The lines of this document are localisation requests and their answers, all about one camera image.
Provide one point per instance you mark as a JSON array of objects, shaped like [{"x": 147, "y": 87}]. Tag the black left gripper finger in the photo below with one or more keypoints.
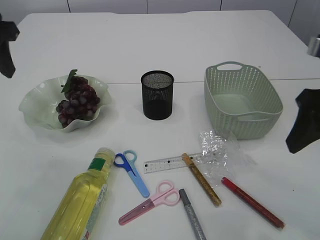
[{"x": 9, "y": 32}]

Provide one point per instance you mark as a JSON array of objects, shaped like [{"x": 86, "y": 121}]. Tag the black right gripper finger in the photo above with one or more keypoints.
[{"x": 306, "y": 128}]

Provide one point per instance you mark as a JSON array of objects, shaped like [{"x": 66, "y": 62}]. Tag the clear plastic sheet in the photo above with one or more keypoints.
[{"x": 222, "y": 156}]

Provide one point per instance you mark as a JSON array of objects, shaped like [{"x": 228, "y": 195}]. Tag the red glitter pen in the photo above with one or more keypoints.
[{"x": 259, "y": 208}]

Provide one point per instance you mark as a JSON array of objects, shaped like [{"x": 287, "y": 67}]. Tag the purple grape bunch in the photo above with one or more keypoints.
[{"x": 81, "y": 100}]

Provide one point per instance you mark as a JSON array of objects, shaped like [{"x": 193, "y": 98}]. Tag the yellow oil bottle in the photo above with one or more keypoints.
[{"x": 77, "y": 213}]

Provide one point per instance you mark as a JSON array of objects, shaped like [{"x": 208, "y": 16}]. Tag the green plastic basket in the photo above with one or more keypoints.
[{"x": 239, "y": 98}]

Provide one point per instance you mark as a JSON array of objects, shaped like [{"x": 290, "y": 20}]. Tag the pale green wavy plate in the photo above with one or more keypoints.
[{"x": 39, "y": 104}]

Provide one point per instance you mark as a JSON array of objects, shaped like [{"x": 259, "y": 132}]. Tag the gold glitter pen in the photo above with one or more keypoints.
[{"x": 201, "y": 180}]

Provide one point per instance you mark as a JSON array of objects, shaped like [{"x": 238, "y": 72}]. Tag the silver glitter pen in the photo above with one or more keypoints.
[{"x": 192, "y": 217}]

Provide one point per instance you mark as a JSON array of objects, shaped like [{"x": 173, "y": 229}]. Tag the black mesh pen holder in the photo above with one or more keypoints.
[{"x": 157, "y": 94}]

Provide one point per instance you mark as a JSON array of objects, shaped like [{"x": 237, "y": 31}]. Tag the clear plastic ruler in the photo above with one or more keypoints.
[{"x": 164, "y": 164}]

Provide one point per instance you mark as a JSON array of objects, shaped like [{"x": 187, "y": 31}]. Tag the pink scissors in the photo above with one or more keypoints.
[{"x": 166, "y": 194}]

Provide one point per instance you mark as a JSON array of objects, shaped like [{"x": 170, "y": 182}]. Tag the blue scissors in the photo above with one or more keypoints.
[{"x": 129, "y": 158}]

